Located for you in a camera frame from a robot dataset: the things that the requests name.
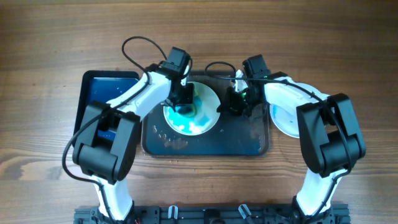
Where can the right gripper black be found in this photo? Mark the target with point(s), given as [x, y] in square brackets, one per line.
[230, 106]

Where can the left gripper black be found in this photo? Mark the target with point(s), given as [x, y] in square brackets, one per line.
[189, 99]

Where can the green yellow sponge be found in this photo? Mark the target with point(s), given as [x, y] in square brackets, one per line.
[186, 110]

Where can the white plate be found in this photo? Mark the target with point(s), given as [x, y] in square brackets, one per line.
[284, 100]
[206, 101]

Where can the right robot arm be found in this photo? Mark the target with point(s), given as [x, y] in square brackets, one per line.
[330, 138]

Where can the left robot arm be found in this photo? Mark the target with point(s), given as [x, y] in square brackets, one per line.
[104, 147]

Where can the dark grey serving tray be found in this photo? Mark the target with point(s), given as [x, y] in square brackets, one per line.
[230, 136]

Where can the blue water tray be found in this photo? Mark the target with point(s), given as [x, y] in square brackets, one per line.
[101, 86]

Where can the black mounting rail base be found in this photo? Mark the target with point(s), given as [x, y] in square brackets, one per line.
[274, 213]

